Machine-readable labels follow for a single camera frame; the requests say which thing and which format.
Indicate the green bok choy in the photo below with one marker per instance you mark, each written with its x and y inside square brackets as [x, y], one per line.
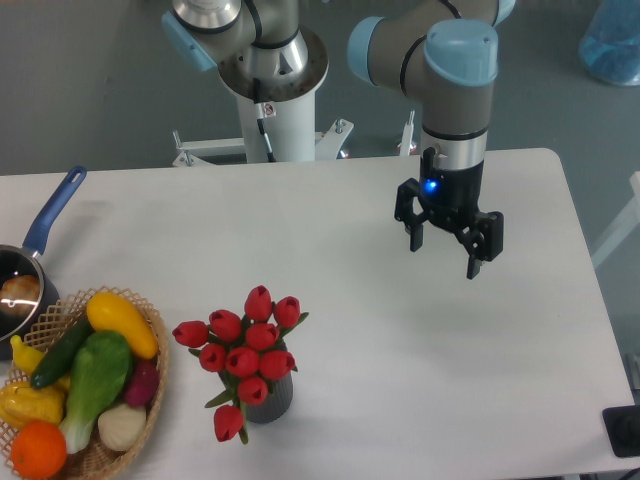
[99, 371]

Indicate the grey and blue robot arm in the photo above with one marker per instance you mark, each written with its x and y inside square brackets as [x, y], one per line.
[441, 54]

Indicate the blue saucepan with handle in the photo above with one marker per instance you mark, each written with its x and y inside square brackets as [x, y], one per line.
[25, 259]

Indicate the white garlic bulb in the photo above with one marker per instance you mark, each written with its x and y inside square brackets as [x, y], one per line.
[120, 426]

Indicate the orange fruit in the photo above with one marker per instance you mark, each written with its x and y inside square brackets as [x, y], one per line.
[38, 450]

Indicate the white frame at right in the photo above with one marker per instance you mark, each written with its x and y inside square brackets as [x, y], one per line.
[619, 228]

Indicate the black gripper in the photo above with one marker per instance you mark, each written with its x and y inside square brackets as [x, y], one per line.
[450, 198]

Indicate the blue translucent bag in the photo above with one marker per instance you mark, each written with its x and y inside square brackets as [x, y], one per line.
[609, 49]

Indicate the black device at edge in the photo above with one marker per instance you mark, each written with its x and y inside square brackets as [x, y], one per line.
[622, 426]

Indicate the red tulip bouquet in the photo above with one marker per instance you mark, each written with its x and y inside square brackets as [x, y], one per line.
[262, 323]

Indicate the green cucumber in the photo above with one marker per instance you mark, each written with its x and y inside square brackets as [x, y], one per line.
[59, 358]

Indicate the yellow squash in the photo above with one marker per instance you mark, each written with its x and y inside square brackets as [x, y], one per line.
[107, 311]

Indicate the dark grey ribbed vase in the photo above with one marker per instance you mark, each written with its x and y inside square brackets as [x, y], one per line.
[260, 382]

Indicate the yellow bell pepper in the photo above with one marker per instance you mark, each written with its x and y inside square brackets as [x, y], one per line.
[21, 404]

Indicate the purple radish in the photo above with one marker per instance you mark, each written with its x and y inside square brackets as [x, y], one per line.
[143, 384]

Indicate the yellow banana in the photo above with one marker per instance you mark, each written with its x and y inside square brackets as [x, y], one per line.
[25, 357]

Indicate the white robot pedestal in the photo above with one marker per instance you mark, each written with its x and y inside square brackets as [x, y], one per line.
[275, 93]

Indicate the fried food in pan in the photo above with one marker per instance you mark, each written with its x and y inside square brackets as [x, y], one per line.
[19, 295]

